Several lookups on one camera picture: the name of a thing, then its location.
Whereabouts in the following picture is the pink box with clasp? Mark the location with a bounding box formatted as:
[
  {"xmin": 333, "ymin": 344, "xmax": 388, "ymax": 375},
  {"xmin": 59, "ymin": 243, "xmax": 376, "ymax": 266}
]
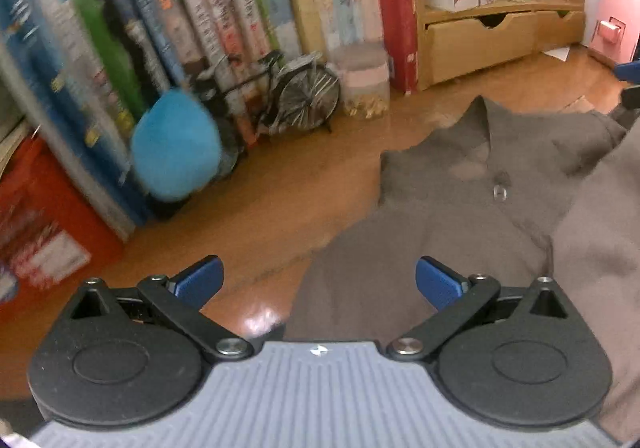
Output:
[{"xmin": 587, "ymin": 0, "xmax": 640, "ymax": 69}]

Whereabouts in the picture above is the grey-brown garment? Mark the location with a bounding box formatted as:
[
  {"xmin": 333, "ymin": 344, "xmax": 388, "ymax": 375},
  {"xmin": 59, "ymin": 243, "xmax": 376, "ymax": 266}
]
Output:
[{"xmin": 282, "ymin": 95, "xmax": 640, "ymax": 444}]

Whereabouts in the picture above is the stack of books and papers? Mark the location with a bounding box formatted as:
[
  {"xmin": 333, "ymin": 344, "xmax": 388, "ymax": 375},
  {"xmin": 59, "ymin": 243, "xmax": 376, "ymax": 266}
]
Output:
[{"xmin": 0, "ymin": 115, "xmax": 36, "ymax": 174}]

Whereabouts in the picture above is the row of tall books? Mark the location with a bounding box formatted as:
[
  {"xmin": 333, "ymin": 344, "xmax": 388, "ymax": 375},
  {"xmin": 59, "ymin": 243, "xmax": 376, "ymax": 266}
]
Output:
[{"xmin": 0, "ymin": 0, "xmax": 421, "ymax": 241}]

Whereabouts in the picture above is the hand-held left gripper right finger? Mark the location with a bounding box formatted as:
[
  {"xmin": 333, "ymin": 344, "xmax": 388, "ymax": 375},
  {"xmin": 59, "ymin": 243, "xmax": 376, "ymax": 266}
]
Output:
[{"xmin": 387, "ymin": 255, "xmax": 571, "ymax": 361}]

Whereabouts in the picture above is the wooden drawer organizer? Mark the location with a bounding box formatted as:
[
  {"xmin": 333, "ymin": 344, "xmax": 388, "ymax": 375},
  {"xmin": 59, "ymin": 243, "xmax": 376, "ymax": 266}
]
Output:
[{"xmin": 414, "ymin": 0, "xmax": 588, "ymax": 91}]

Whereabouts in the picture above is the model bicycle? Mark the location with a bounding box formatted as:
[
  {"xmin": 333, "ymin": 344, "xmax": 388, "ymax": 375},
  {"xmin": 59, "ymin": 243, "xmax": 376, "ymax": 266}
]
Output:
[{"xmin": 192, "ymin": 50, "xmax": 342, "ymax": 179}]

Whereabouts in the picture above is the clear plastic jar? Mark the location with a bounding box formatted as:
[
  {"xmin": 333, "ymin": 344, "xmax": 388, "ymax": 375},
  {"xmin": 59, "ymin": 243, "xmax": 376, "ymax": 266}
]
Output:
[{"xmin": 327, "ymin": 43, "xmax": 392, "ymax": 119}]

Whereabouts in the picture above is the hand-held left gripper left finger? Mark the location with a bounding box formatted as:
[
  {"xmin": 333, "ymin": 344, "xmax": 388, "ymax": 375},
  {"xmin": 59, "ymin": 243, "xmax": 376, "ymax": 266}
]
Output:
[{"xmin": 67, "ymin": 255, "xmax": 255, "ymax": 361}]

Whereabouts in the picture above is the round blue plush ball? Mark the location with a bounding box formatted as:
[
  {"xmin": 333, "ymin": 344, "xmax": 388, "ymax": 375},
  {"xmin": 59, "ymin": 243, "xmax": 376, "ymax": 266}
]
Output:
[{"xmin": 130, "ymin": 88, "xmax": 223, "ymax": 203}]

